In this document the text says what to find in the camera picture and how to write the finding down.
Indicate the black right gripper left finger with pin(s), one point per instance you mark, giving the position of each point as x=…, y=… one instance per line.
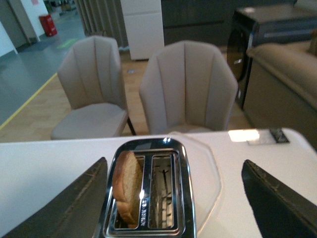
x=74, y=213

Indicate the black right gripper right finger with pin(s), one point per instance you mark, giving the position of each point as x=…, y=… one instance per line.
x=280, y=212

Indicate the brown bread slice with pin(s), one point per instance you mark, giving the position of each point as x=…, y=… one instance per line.
x=126, y=186

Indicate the cream chrome two-slot toaster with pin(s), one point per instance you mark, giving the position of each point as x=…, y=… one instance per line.
x=166, y=203

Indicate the beige sofa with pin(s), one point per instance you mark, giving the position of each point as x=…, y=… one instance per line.
x=282, y=88

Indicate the beige chair left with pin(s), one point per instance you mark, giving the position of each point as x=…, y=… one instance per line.
x=92, y=79

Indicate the beige chair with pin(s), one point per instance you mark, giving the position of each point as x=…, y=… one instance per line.
x=187, y=87
x=92, y=79

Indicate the beige chair right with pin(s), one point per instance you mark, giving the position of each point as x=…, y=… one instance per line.
x=187, y=87

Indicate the red fire extinguisher box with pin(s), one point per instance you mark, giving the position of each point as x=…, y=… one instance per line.
x=48, y=25

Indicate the black washing machine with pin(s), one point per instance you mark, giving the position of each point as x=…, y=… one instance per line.
x=253, y=26

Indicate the beige curtain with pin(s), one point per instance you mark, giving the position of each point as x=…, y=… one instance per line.
x=103, y=18

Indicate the white cabinet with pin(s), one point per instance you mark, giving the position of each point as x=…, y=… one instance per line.
x=144, y=27

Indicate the dark grey kitchen counter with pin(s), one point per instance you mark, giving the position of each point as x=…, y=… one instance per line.
x=203, y=20

